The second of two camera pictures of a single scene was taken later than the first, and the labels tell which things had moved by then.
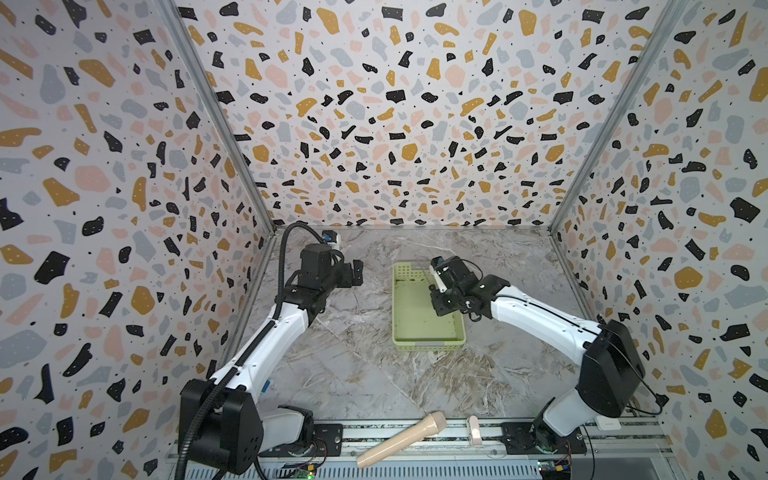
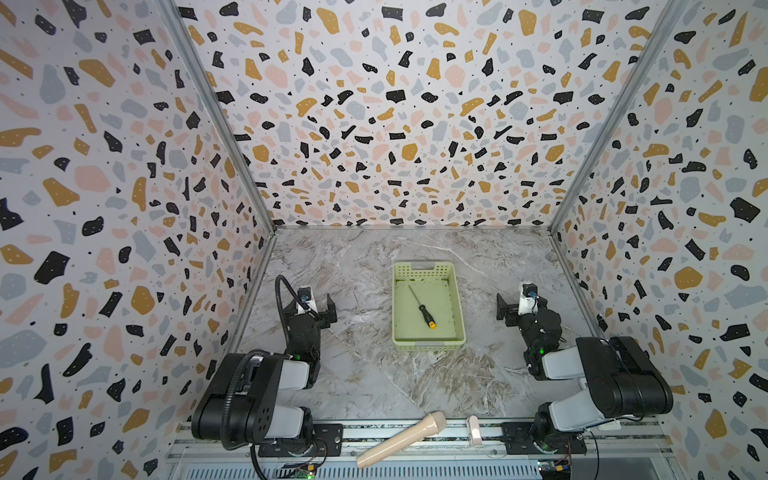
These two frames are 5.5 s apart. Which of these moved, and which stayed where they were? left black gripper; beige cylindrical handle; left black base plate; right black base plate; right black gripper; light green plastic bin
Moved: left black gripper; right black gripper
Stayed: right black base plate; left black base plate; beige cylindrical handle; light green plastic bin
